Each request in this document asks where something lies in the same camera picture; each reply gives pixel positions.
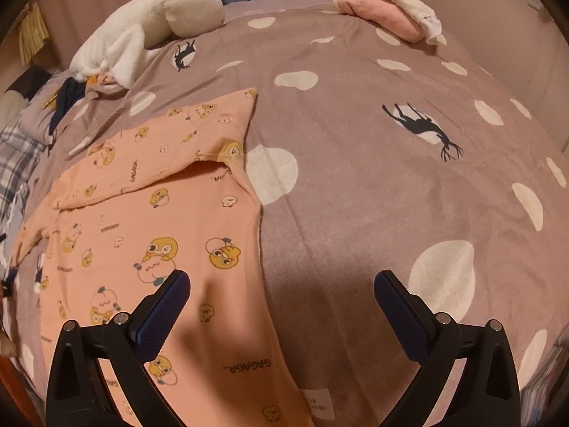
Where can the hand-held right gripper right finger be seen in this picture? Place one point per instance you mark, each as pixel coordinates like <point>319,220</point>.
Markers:
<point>400,311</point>

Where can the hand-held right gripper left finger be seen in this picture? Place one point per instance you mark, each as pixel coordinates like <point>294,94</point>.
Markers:
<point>164,311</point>

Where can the pink cartoon print garment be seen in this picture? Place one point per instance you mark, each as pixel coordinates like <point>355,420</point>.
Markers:
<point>133,213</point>

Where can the mauve dotted deer bed cover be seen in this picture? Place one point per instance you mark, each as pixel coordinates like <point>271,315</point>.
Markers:
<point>355,187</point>

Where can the stack of books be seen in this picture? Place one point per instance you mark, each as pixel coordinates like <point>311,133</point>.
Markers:
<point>544,378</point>

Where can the plaid pillow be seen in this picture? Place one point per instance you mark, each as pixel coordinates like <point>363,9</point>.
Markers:
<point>17,155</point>

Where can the navy cloth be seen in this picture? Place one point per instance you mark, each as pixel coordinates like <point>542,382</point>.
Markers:
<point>71,91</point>

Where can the white plush blanket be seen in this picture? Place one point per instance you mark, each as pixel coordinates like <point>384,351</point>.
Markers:
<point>169,13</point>

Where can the folded pink garment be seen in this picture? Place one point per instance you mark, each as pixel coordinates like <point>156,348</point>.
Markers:
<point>378,13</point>

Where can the yellow ribbed item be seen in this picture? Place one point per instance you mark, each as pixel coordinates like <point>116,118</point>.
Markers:
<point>33,31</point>

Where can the white wall socket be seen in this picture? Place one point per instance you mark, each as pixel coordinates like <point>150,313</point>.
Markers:
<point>534,3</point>

